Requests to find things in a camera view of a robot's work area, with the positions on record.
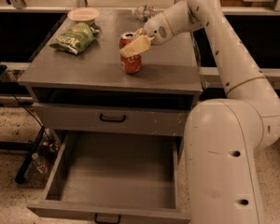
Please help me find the green chip bag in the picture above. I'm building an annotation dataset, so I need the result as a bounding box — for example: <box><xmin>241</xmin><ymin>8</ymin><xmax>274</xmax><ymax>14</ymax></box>
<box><xmin>49</xmin><ymin>22</ymin><xmax>99</xmax><ymax>55</ymax></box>

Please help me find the closed grey top drawer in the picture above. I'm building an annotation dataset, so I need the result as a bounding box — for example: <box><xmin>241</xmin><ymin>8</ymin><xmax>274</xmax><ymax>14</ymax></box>
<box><xmin>34</xmin><ymin>103</ymin><xmax>189</xmax><ymax>136</ymax></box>

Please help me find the open grey middle drawer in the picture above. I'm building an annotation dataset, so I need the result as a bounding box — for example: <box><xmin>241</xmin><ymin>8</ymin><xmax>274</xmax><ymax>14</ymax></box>
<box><xmin>27</xmin><ymin>132</ymin><xmax>189</xmax><ymax>224</ymax></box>

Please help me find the clear plastic water bottle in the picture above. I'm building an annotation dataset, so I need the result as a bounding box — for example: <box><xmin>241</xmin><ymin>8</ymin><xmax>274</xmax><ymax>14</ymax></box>
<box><xmin>132</xmin><ymin>5</ymin><xmax>164</xmax><ymax>21</ymax></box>

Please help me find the black cable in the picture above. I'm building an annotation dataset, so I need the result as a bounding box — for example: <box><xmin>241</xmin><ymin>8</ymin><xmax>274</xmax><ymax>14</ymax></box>
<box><xmin>0</xmin><ymin>72</ymin><xmax>54</xmax><ymax>142</ymax></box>

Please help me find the grey drawer cabinet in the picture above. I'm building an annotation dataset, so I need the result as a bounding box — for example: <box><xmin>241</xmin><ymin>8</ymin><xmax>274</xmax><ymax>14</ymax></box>
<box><xmin>20</xmin><ymin>9</ymin><xmax>202</xmax><ymax>140</ymax></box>

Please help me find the plastic bottle on floor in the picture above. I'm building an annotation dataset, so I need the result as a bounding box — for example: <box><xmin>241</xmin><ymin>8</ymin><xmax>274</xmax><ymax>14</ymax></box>
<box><xmin>32</xmin><ymin>153</ymin><xmax>49</xmax><ymax>175</ymax></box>

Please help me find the black pole on floor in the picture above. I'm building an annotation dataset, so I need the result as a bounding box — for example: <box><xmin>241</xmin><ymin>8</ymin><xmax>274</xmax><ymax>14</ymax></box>
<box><xmin>15</xmin><ymin>128</ymin><xmax>45</xmax><ymax>184</ymax></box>

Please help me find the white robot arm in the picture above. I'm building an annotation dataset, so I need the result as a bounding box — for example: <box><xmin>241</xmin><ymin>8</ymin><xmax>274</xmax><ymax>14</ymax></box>
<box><xmin>120</xmin><ymin>0</ymin><xmax>280</xmax><ymax>224</ymax></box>

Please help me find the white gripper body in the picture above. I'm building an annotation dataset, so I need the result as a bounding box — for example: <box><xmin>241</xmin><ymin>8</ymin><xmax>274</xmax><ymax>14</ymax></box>
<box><xmin>143</xmin><ymin>12</ymin><xmax>174</xmax><ymax>46</ymax></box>

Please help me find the red coke can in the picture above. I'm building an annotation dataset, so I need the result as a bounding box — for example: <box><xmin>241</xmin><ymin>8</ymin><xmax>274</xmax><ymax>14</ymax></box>
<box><xmin>119</xmin><ymin>32</ymin><xmax>142</xmax><ymax>74</ymax></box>

